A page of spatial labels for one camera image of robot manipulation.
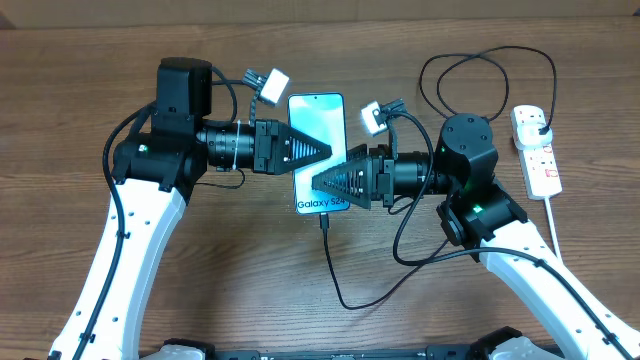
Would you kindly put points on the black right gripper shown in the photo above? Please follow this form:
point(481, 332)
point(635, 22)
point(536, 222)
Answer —
point(375, 178)

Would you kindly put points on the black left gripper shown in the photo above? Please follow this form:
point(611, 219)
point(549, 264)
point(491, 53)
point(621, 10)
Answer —
point(270, 140)

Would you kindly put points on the Samsung Galaxy smartphone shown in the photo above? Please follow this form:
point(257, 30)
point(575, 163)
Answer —
point(322, 117)

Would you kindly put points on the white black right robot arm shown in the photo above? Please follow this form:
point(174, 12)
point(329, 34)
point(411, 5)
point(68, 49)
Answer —
point(481, 220)

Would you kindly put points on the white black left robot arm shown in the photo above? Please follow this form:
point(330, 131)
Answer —
point(151, 163)

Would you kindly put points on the white charger plug adapter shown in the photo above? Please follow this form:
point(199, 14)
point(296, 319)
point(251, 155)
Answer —
point(527, 136)

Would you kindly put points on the white power strip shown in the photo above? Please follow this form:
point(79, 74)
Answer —
point(539, 167)

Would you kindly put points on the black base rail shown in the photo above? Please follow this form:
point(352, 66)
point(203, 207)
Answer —
point(177, 349)

